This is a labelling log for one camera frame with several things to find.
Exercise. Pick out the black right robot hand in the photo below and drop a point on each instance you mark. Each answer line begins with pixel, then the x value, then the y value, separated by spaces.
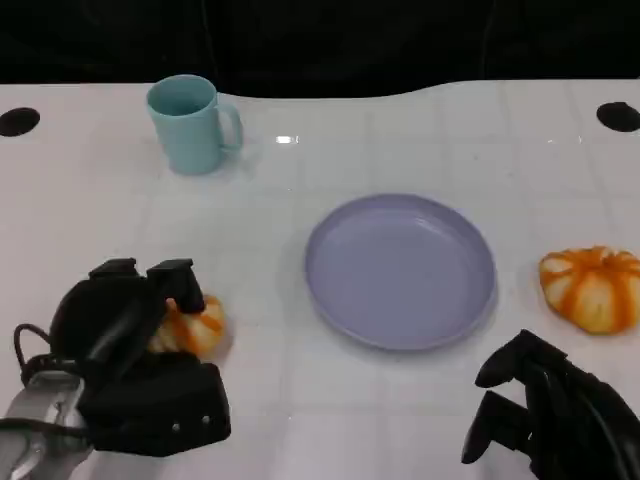
pixel 580 425

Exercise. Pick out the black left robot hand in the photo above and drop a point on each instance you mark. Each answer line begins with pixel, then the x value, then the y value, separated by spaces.
pixel 105 320

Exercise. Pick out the orange and white bread roll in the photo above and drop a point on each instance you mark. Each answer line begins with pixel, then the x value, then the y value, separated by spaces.
pixel 590 292
pixel 195 332

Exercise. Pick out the pale green mug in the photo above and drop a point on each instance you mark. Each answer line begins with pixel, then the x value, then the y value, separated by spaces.
pixel 190 140

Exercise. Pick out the black table grommet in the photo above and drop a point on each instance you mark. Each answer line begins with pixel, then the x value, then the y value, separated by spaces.
pixel 19 121
pixel 619 116

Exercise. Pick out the lilac plate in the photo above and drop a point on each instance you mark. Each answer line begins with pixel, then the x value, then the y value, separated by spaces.
pixel 400 275

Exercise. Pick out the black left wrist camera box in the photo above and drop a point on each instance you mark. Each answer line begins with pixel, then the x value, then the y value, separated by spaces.
pixel 160 410

